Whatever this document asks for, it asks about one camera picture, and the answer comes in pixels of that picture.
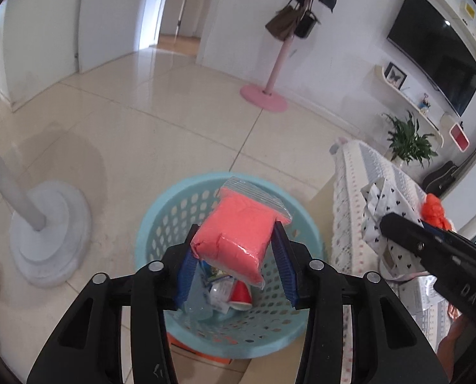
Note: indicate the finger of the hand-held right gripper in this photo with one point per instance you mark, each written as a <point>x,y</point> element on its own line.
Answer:
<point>402,234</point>
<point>458,240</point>

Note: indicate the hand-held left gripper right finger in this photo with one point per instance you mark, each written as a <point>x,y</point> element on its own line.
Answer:
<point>286,266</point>

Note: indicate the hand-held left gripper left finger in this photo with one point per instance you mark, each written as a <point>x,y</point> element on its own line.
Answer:
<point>185,278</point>

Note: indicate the white patterned cloth bag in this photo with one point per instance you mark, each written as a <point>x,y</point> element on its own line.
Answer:
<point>386,204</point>

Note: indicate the pink clay zip bag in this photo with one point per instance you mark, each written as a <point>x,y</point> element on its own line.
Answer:
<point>234,232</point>

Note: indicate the light blue perforated basket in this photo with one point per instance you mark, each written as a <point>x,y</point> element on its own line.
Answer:
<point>162,216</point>

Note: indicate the person's right forearm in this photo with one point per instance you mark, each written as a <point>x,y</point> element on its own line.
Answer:
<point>448,346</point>

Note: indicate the white crumpled wrapper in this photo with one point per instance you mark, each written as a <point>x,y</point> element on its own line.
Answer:
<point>218,294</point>

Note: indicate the orange plastic bag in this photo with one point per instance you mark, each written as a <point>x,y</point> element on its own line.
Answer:
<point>434,210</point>

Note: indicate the red paper cup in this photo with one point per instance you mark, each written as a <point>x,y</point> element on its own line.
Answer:
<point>241,294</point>

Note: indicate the black guitar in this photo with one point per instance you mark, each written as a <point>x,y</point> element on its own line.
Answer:
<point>440,178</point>

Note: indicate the green potted plant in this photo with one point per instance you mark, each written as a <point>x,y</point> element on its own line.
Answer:
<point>410,138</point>

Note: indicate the red and white shelf box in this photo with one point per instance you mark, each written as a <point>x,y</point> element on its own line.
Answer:
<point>459,136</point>

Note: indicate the small figurine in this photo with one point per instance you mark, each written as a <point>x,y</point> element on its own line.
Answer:
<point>424,104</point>

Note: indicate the white floor fan stand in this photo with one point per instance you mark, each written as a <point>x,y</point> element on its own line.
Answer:
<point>49,236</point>

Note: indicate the pink coat rack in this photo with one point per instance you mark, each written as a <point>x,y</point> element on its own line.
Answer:
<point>272,80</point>

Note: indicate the black flat television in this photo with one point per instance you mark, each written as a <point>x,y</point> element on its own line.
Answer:
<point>434,44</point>

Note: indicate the black handbag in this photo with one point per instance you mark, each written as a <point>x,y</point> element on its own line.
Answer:
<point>305,26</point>

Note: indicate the brown handbag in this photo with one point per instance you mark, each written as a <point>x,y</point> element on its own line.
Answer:
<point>282,24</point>

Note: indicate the white door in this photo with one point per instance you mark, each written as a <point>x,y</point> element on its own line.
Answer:
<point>113,16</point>

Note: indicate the thin pole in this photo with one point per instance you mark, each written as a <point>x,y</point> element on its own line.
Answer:
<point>181,4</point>

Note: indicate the white curved wall shelf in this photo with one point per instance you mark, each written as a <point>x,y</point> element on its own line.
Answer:
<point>416,110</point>

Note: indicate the butterfly picture frame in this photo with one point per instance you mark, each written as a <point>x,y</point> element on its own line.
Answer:
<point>394,74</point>

